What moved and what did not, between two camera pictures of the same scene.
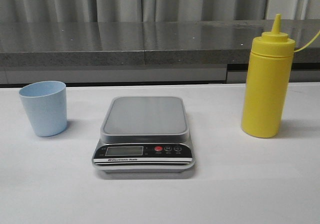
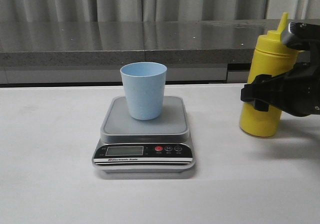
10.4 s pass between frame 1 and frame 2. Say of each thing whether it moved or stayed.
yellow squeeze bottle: stayed
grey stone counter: stayed
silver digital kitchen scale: stayed
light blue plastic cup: moved
